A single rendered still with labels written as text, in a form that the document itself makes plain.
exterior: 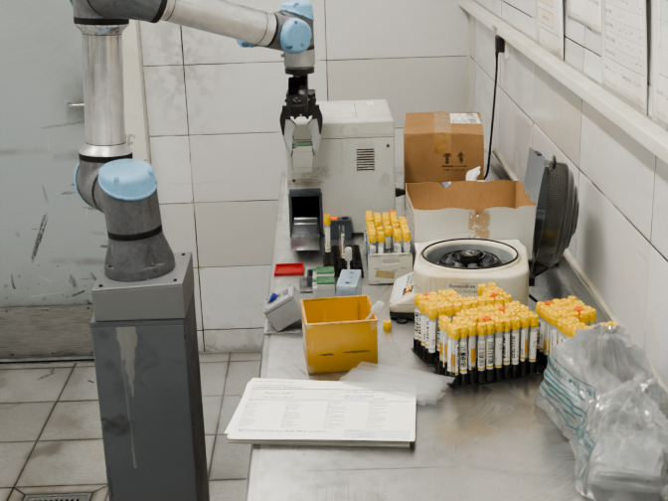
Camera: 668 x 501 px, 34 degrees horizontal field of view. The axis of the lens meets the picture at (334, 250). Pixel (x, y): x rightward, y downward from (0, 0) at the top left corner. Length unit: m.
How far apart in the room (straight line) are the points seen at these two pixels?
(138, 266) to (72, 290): 1.98
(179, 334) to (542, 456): 0.91
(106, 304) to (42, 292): 2.00
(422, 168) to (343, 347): 1.24
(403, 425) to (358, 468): 0.13
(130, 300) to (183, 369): 0.19
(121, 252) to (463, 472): 0.96
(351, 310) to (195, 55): 2.10
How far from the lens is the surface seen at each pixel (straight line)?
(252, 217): 4.17
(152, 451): 2.47
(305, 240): 2.63
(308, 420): 1.82
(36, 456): 3.74
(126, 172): 2.31
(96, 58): 2.39
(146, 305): 2.32
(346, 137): 2.74
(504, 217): 2.53
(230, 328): 4.33
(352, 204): 2.78
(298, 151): 2.63
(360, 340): 2.00
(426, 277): 2.19
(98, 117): 2.41
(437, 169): 3.16
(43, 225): 4.23
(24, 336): 4.41
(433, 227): 2.51
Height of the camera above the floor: 1.72
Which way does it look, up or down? 18 degrees down
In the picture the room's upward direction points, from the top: 2 degrees counter-clockwise
